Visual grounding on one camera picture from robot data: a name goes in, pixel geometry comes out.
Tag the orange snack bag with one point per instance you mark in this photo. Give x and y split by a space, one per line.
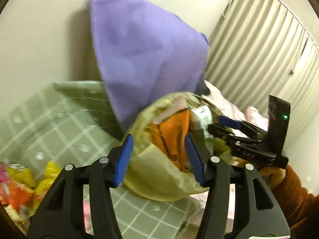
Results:
169 137

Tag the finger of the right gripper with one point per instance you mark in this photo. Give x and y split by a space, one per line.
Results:
224 134
231 122

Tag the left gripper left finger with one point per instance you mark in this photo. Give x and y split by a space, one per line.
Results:
61 212

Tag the right hand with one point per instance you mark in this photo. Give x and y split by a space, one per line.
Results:
274 176

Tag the brown fuzzy sleeve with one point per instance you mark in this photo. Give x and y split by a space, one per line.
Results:
298 205

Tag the orange red snack wrapper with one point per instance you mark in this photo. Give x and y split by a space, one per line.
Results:
15 194

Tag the green checked tablecloth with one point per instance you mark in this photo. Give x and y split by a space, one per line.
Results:
72 122

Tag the yellow red snack wrapper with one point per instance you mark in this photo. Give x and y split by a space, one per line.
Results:
48 177

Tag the purple pillow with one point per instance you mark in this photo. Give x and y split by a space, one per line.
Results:
144 52

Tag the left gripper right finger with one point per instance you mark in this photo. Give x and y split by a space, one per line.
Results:
240 203

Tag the green white milk carton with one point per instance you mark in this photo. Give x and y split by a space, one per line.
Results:
201 117

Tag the yellow trash bag bin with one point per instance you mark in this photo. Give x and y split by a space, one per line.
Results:
150 172

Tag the pink floral bedding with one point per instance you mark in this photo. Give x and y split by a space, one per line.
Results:
217 147

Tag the beige curtain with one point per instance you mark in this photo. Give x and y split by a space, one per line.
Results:
260 48

